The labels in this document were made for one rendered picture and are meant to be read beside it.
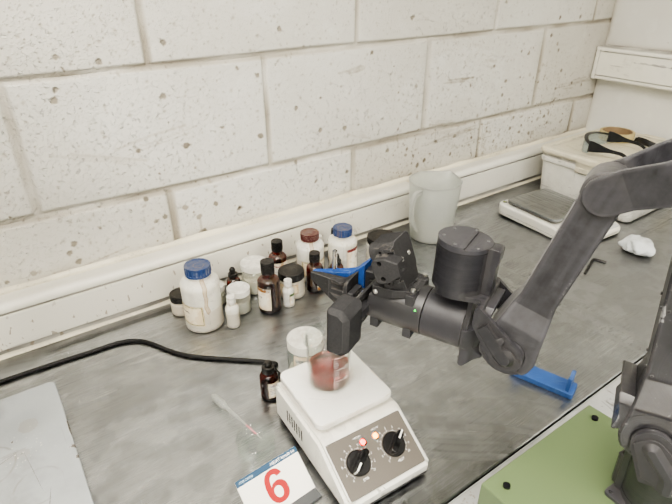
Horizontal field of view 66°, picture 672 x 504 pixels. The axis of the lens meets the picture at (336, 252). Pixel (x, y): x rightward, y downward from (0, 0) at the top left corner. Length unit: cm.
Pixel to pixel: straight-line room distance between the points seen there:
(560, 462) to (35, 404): 75
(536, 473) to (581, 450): 7
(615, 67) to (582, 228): 142
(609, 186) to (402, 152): 92
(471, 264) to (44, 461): 63
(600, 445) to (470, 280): 28
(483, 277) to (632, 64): 139
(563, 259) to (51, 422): 73
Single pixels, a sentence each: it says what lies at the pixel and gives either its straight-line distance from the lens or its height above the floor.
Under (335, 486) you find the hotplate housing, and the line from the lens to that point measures 70.
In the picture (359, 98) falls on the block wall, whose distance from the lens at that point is 122.
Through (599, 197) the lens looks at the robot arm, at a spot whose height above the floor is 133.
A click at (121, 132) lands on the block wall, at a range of 100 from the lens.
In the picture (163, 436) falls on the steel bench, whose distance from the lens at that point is 83.
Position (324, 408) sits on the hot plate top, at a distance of 71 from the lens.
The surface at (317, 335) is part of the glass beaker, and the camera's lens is 73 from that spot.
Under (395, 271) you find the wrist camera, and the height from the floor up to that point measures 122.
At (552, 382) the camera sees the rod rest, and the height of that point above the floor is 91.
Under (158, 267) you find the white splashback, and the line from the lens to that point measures 105.
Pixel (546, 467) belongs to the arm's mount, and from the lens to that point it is 67.
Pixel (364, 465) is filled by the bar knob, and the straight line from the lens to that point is 70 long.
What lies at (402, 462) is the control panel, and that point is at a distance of 73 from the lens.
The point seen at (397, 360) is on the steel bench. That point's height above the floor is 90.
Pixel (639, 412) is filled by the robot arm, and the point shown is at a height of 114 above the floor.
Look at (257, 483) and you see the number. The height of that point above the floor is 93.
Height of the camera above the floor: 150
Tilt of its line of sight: 29 degrees down
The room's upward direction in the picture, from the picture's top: straight up
